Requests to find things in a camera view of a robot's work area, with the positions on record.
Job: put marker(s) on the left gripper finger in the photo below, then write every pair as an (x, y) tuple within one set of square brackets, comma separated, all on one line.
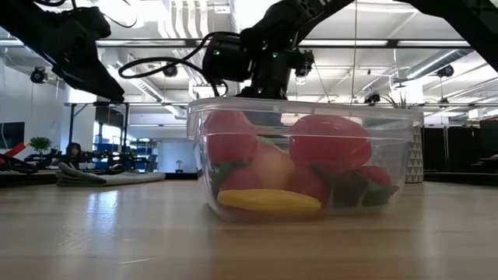
[(93, 81)]

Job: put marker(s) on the green toy fruit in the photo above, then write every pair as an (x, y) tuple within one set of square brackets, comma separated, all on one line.
[(266, 140)]

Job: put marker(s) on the pink orange toy peach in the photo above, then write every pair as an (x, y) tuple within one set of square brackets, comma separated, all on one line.
[(272, 167)]

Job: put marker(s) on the yellow toy banana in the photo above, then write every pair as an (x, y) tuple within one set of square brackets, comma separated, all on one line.
[(268, 200)]

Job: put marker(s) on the clear plastic tupperware container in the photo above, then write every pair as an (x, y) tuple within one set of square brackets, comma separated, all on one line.
[(404, 163)]

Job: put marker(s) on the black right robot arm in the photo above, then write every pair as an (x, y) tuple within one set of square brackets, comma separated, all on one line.
[(295, 19)]

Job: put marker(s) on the person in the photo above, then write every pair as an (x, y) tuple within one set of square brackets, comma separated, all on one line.
[(74, 153)]

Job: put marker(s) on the small green background plant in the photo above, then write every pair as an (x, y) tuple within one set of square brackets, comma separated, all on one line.
[(39, 143)]

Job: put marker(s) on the grey folded cloth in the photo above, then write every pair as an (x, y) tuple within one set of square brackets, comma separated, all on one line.
[(113, 179)]

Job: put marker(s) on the red background robot part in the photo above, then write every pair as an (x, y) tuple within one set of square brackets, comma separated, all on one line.
[(15, 149)]

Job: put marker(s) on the succulent in patterned white pot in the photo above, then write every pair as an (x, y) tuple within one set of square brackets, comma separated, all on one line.
[(414, 155)]

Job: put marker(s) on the black overhead camera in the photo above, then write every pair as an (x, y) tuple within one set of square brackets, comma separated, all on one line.
[(308, 64)]

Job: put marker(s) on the black ceiling-mounted camera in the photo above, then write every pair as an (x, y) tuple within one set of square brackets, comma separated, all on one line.
[(39, 74), (445, 71), (170, 71)]

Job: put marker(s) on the black background workbench frame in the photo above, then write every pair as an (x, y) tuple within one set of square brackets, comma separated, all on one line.
[(71, 124)]

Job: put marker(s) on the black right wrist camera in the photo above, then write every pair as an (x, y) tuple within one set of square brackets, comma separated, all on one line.
[(225, 58)]

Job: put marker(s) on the dark wall monitor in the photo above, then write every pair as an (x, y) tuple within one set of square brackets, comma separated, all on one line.
[(11, 135)]

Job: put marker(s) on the black aluminium rig frame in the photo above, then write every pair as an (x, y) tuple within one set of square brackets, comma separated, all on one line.
[(393, 43)]

